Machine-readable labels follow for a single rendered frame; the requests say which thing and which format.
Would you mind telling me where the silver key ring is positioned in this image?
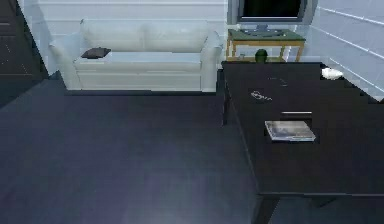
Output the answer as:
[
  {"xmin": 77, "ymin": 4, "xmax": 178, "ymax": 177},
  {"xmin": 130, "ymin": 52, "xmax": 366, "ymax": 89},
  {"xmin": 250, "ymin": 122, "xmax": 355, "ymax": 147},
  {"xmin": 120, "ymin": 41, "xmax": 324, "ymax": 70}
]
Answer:
[{"xmin": 250, "ymin": 90, "xmax": 273, "ymax": 102}]

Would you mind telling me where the grey book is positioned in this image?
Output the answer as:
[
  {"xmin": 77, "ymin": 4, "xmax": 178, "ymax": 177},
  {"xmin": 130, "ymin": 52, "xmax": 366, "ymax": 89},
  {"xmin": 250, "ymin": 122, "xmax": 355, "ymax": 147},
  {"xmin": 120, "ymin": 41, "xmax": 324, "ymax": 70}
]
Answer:
[{"xmin": 264, "ymin": 120, "xmax": 317, "ymax": 143}]

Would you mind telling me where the white crumpled cloth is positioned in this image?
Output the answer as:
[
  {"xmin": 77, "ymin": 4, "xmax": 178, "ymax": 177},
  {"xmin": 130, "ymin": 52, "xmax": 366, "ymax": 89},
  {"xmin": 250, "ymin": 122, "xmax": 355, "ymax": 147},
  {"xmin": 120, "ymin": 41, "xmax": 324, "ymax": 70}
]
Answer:
[{"xmin": 321, "ymin": 67, "xmax": 344, "ymax": 81}]

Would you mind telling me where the wooden green-topped television stand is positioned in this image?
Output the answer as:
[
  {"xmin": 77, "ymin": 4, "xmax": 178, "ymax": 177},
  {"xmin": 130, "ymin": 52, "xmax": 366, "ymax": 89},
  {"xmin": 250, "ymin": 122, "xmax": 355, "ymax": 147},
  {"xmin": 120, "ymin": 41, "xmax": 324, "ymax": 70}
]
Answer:
[{"xmin": 225, "ymin": 28, "xmax": 307, "ymax": 63}]

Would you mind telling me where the black television set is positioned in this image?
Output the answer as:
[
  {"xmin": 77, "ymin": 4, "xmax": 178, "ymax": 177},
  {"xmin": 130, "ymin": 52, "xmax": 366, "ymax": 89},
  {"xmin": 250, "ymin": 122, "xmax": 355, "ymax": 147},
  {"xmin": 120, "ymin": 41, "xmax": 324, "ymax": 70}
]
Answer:
[{"xmin": 236, "ymin": 0, "xmax": 308, "ymax": 24}]

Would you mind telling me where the dark wooden door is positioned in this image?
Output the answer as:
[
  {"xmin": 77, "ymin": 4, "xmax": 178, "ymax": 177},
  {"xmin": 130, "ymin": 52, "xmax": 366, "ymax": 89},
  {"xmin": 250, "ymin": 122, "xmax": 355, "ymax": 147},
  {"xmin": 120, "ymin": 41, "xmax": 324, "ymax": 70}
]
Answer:
[{"xmin": 0, "ymin": 0, "xmax": 50, "ymax": 108}]

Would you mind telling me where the black laptop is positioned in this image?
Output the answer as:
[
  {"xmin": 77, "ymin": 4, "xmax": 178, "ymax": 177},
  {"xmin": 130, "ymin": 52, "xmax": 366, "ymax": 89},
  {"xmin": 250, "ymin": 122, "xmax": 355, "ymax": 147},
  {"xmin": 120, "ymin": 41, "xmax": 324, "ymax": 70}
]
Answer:
[{"xmin": 280, "ymin": 110, "xmax": 314, "ymax": 128}]

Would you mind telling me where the green round object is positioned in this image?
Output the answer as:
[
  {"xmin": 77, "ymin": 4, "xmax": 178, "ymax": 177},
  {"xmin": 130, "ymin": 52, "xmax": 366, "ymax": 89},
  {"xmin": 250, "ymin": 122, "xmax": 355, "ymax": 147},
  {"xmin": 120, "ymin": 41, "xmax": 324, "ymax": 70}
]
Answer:
[{"xmin": 254, "ymin": 48, "xmax": 269, "ymax": 63}]

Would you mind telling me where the black table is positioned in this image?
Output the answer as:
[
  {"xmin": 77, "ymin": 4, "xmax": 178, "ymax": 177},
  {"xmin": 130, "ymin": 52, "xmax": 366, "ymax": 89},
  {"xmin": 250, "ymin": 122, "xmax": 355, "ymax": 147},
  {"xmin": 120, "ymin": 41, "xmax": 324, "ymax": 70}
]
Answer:
[{"xmin": 221, "ymin": 61, "xmax": 384, "ymax": 224}]

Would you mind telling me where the dark brown cushion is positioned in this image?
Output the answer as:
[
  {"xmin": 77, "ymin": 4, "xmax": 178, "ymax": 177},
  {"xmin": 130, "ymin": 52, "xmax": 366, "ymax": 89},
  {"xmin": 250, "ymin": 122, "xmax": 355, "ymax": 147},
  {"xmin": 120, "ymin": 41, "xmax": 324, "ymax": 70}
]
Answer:
[{"xmin": 80, "ymin": 47, "xmax": 112, "ymax": 60}]

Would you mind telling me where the white sofa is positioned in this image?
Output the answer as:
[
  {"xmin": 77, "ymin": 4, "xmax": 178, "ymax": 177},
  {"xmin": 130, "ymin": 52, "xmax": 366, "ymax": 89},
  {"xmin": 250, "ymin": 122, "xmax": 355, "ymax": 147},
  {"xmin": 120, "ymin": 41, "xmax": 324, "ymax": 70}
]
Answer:
[{"xmin": 48, "ymin": 18, "xmax": 224, "ymax": 92}]

